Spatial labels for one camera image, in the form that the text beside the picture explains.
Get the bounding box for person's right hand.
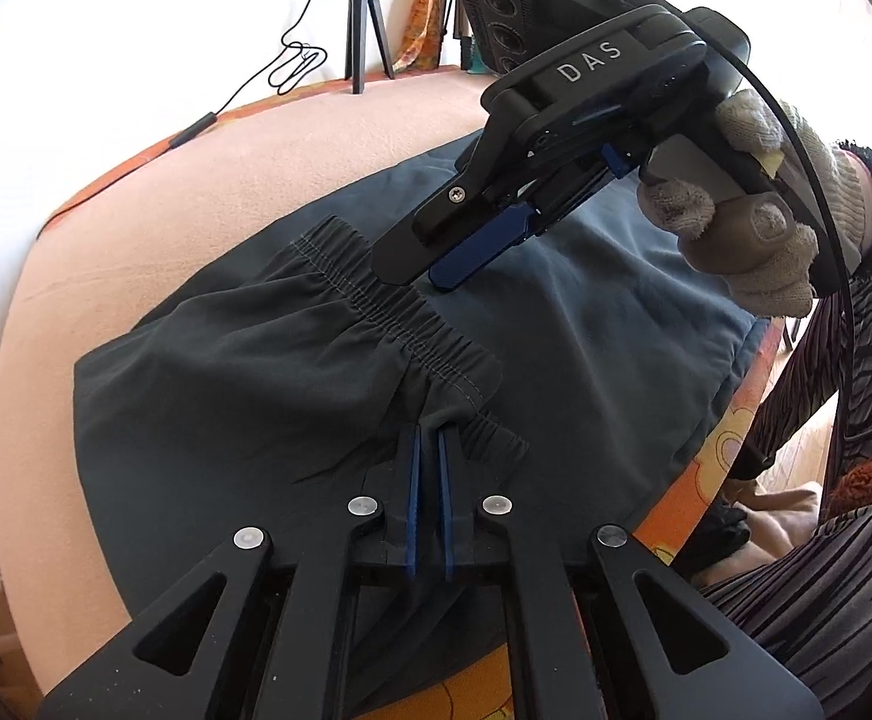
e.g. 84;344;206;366
637;86;872;317

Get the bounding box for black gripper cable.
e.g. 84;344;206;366
694;15;869;520

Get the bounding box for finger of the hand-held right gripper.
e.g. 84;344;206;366
428;204;539;293
371;114;531;287

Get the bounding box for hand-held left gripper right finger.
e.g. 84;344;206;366
436;427;827;720

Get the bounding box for table with orange floral cover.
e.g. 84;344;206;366
0;64;791;720

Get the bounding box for black ring light cable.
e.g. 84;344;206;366
166;0;348;157

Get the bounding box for black tabletop tripod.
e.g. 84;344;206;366
335;0;396;95

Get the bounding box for orange patterned scarf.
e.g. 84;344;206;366
395;0;456;73

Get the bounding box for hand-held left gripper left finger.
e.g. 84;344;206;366
37;426;426;720

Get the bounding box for person's striped clothing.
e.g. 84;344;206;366
694;276;872;720

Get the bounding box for dark grey pants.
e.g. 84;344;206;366
72;131;773;715

